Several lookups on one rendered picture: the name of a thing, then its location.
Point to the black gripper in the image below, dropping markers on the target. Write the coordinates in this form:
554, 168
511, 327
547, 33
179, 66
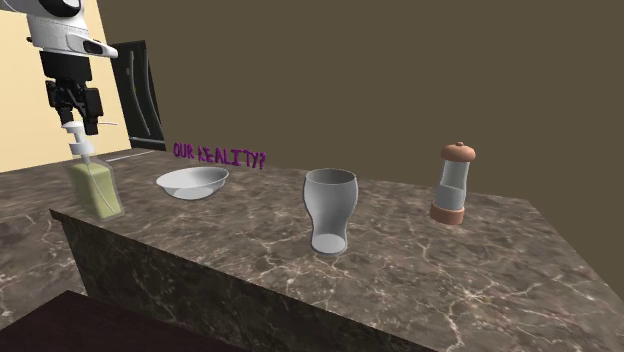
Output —
66, 67

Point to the black door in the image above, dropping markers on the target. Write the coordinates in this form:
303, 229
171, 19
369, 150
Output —
138, 97

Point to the clear soap dispenser green liquid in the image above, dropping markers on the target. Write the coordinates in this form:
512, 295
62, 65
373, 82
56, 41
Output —
93, 187

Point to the white bowl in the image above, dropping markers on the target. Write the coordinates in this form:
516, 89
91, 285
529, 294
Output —
192, 181

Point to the purple letter sign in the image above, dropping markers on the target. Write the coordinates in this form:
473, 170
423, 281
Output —
218, 156

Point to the grey drinking glass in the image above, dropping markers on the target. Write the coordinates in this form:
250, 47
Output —
330, 204

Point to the grey pepper mill brown cap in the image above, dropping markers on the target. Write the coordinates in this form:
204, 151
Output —
452, 190

